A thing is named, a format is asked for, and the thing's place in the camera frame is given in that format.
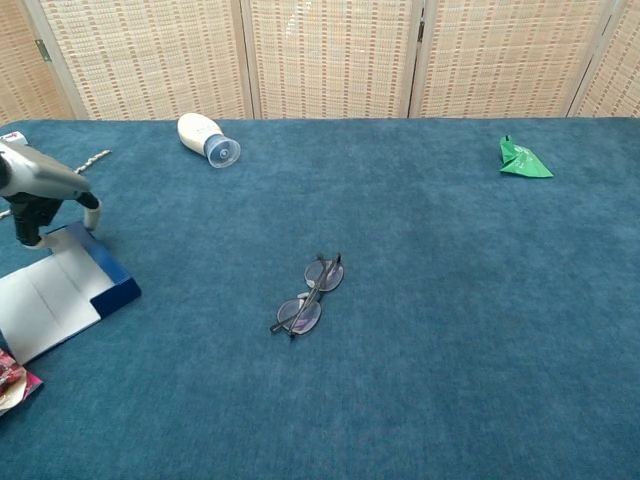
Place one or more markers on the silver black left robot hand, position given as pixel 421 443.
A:
pixel 45 175

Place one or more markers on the blue and grey box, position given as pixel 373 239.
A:
pixel 45 300

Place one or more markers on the black-framed eyeglasses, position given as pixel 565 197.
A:
pixel 300 312

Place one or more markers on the blue carpet floor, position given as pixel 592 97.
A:
pixel 400 300

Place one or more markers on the white mahjong tile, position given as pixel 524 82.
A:
pixel 12 137

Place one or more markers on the bamboo folding screen panel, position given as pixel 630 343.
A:
pixel 150 60
pixel 500 60
pixel 330 60
pixel 20 75
pixel 620 75

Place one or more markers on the white bottle with blue cap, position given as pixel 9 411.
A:
pixel 197 132

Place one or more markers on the red drink pouch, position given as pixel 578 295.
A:
pixel 15 385

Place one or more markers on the crumpled green packet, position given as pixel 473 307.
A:
pixel 522 165

